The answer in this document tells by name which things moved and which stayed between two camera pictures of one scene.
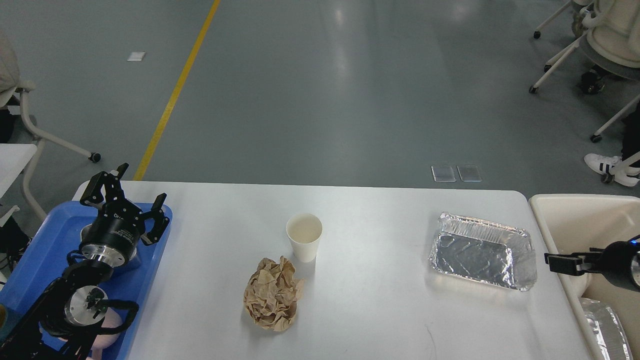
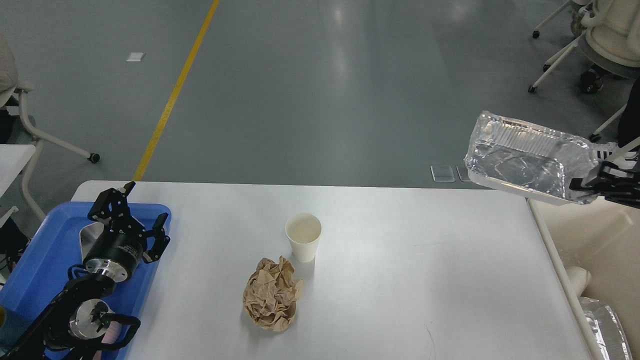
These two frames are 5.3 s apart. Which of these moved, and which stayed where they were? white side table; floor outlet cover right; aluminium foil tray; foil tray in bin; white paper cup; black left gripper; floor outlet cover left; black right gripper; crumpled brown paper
Moved: black right gripper; black left gripper; aluminium foil tray
Stayed: crumpled brown paper; white paper cup; floor outlet cover right; floor outlet cover left; foil tray in bin; white side table
